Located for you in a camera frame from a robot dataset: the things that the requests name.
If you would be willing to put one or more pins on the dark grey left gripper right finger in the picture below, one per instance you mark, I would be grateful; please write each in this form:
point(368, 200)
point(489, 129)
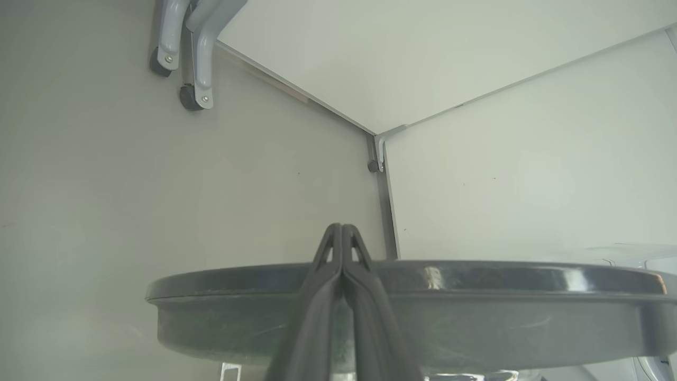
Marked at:
point(378, 338)

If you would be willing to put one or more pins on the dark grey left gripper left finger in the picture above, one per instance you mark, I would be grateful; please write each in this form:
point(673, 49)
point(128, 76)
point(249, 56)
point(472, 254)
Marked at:
point(312, 328)

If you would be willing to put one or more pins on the dark grey round bin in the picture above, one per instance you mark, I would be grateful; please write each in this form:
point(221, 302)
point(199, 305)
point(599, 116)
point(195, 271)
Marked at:
point(502, 317)

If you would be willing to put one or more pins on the small grey foot with caster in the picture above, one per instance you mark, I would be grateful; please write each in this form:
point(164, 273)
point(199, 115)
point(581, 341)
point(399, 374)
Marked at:
point(373, 165)

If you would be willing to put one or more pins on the white partition panel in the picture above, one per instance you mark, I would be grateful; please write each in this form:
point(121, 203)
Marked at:
point(529, 174)
point(423, 53)

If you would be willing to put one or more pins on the grey leg with caster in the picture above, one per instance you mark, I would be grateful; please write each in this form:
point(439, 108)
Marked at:
point(172, 32)
point(203, 63)

